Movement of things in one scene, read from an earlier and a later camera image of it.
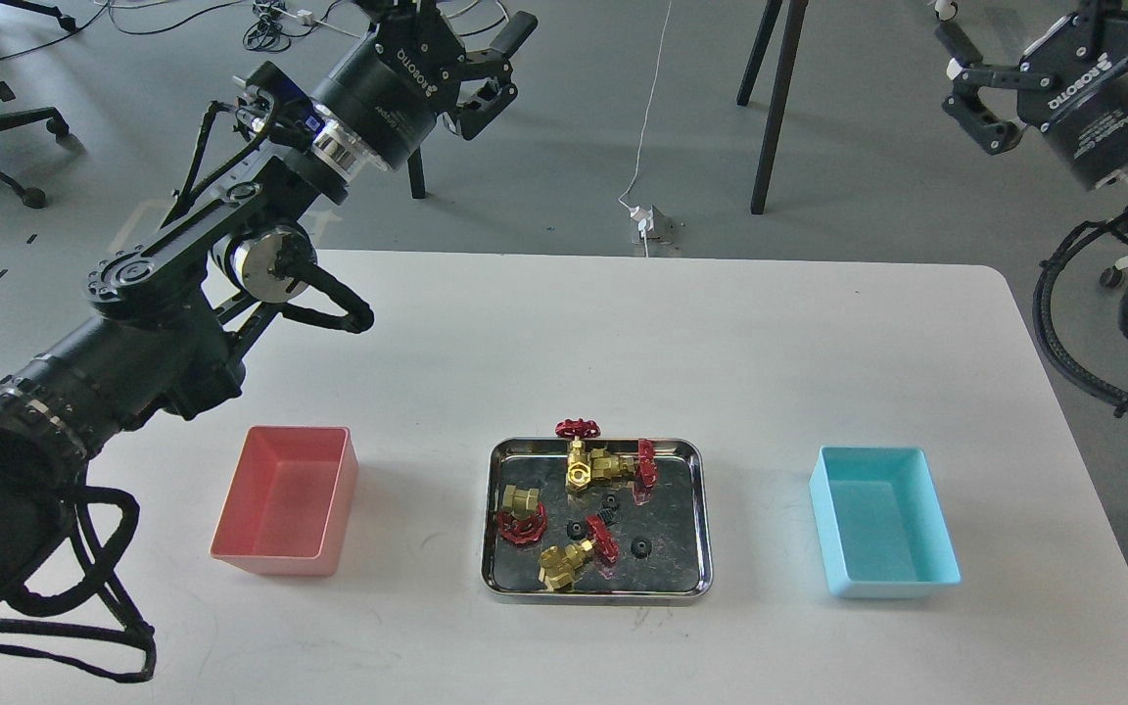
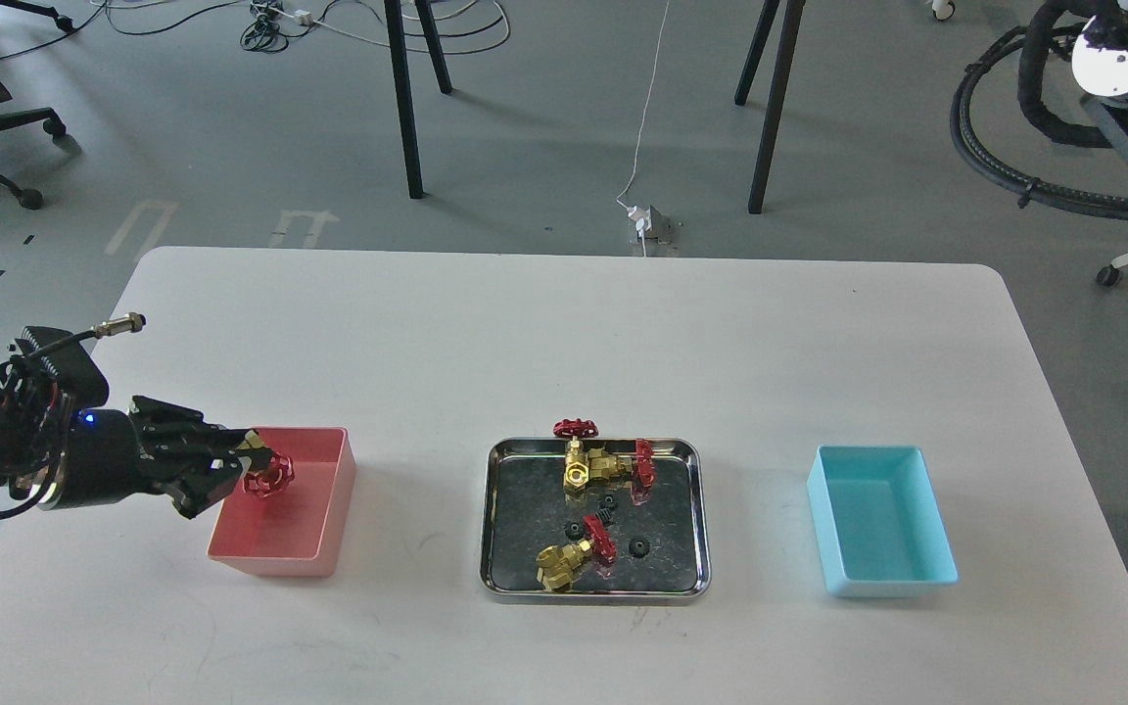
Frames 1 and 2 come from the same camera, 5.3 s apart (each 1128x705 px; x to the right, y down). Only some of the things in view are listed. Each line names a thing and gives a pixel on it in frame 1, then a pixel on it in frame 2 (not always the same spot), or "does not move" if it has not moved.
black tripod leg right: [778, 104] does not move
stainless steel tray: [569, 520] does not move
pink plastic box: [289, 502] does not move
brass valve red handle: [639, 471] does not move
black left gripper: [392, 91] -> [114, 454]
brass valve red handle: [522, 519] -> [273, 480]
